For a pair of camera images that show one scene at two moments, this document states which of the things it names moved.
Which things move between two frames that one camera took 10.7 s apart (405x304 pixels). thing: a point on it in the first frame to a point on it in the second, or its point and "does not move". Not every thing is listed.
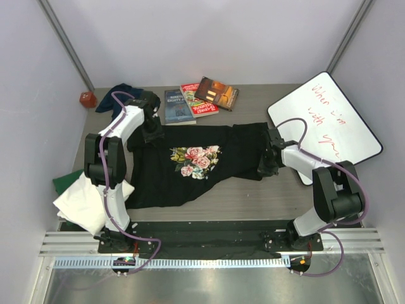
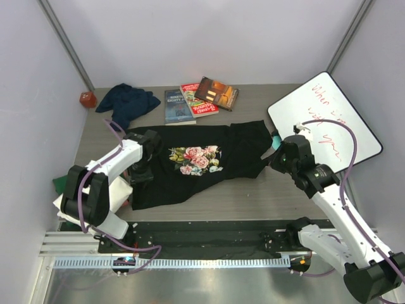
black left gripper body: x=152 y=130 to x=140 y=171
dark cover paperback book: x=217 y=93 does not move
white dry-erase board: x=335 y=130 does not move
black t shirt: x=169 y=172 does not move
